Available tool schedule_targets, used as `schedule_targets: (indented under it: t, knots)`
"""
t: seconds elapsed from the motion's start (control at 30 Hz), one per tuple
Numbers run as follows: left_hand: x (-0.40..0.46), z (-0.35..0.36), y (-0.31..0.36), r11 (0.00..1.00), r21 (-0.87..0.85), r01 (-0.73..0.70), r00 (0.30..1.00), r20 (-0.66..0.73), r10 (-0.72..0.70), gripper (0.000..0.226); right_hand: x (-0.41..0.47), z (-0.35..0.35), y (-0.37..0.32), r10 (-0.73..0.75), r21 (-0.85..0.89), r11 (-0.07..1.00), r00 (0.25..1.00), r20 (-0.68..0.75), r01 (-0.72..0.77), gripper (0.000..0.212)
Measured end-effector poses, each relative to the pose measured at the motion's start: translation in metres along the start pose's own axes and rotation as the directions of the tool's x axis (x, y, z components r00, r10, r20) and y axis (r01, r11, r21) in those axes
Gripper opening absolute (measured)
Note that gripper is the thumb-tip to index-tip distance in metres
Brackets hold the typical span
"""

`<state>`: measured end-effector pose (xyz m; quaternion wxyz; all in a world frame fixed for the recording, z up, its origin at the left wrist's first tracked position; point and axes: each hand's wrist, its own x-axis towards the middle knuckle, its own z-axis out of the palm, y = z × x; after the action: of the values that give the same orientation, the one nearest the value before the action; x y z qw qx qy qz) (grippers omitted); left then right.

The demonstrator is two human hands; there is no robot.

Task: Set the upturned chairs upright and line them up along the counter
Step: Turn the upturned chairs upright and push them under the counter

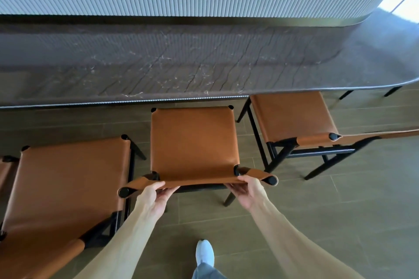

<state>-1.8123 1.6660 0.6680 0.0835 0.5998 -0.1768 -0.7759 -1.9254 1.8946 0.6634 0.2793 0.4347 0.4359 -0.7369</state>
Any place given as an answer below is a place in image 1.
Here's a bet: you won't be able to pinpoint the person's left forearm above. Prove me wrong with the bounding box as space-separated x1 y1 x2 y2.
73 207 161 279

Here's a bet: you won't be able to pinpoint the dark brown table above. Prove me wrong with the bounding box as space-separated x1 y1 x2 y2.
0 0 419 109

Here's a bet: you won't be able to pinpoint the person's right forearm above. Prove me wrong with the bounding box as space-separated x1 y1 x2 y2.
248 198 366 279

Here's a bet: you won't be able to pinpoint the person's grey trousers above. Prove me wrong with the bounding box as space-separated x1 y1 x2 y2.
191 262 227 279

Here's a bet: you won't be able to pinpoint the person's right hand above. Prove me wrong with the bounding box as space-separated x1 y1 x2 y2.
224 174 270 212

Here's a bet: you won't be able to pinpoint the person's left hand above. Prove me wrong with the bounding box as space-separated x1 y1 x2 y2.
134 180 181 221

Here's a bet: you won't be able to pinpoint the person's white right shoe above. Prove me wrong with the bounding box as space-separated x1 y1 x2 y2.
196 239 215 268

